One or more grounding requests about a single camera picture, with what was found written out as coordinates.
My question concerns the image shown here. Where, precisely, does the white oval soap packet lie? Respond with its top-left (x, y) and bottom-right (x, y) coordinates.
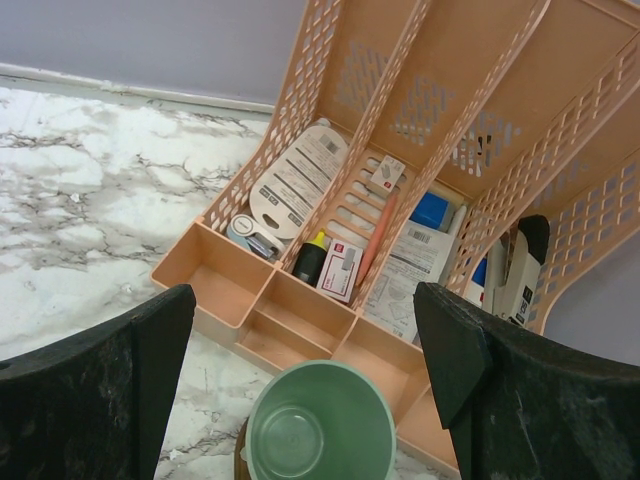
top-left (249, 124), bottom-right (348, 240)

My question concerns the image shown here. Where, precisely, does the brown oval wooden tray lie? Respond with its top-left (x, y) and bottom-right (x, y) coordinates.
top-left (234, 420), bottom-right (251, 480)

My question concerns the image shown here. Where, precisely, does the small white clip box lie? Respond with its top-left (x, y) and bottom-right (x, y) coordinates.
top-left (366, 155), bottom-right (405, 198)

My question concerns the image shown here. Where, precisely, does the white blue box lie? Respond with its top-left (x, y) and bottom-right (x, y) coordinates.
top-left (409, 192), bottom-right (456, 232)

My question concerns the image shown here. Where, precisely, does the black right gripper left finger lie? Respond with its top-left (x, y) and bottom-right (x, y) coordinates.
top-left (1, 284), bottom-right (196, 479)

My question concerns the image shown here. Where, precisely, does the red white staples box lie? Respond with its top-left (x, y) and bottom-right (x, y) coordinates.
top-left (316, 239), bottom-right (363, 303)

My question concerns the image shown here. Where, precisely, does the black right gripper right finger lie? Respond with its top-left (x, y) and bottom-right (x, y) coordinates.
top-left (414, 283), bottom-right (639, 479)

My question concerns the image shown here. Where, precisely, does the white stapler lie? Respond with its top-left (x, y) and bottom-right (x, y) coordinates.
top-left (226, 214), bottom-right (285, 261)

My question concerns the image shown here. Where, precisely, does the green plastic cup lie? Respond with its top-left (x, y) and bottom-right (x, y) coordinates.
top-left (243, 360), bottom-right (397, 479)

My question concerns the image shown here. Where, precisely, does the black yellow highlighter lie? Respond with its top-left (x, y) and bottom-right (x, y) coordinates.
top-left (292, 230), bottom-right (327, 287)

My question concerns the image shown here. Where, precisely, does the orange pencil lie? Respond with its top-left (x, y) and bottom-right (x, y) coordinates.
top-left (355, 192), bottom-right (398, 286)

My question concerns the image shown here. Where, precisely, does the peach compartment organizer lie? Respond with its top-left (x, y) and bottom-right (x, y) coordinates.
top-left (151, 1), bottom-right (639, 475)

